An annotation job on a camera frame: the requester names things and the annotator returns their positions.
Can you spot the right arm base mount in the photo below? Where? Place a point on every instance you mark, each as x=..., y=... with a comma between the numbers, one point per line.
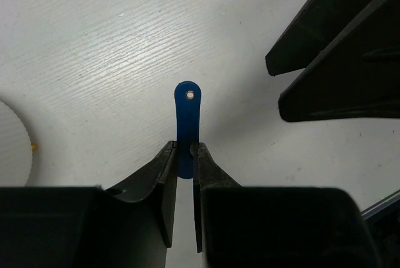
x=382, y=219

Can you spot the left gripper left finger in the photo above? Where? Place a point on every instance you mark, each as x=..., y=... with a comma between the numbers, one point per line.
x=128, y=225

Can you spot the small blue clip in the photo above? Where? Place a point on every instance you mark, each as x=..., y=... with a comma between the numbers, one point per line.
x=187, y=98

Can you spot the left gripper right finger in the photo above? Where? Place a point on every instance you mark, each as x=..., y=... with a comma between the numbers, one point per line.
x=239, y=226

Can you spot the white round divided organizer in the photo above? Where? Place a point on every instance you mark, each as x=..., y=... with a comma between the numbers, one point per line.
x=15, y=148

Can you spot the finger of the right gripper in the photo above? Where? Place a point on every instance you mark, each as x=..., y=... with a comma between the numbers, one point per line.
x=357, y=75
x=314, y=27

